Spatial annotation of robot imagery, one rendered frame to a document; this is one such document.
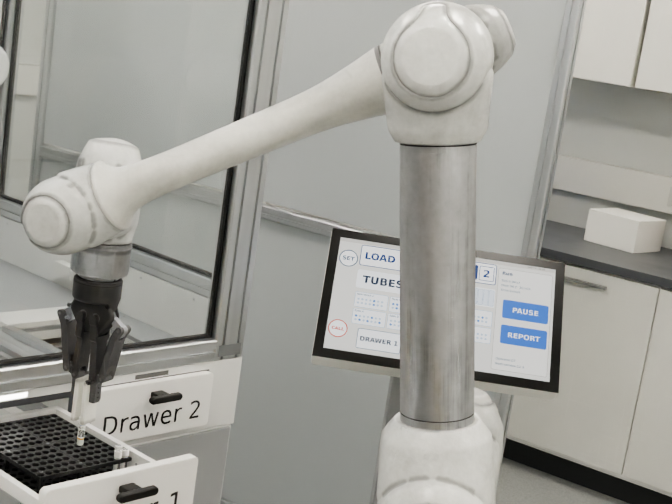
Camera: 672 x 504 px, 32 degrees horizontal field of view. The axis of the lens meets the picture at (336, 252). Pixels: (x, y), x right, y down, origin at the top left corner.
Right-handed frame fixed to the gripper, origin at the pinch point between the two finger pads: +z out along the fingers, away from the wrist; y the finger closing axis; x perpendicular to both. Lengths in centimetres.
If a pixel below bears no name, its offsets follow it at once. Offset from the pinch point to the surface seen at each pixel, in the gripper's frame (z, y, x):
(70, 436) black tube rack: 11.1, 8.9, -8.4
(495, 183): -26, -1, -166
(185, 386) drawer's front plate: 9.9, 9.9, -42.9
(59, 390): 7.3, 18.6, -16.0
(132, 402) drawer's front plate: 11.3, 13.1, -30.5
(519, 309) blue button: -9, -36, -97
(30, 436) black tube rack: 10.7, 12.6, -2.7
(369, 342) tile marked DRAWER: 1, -12, -76
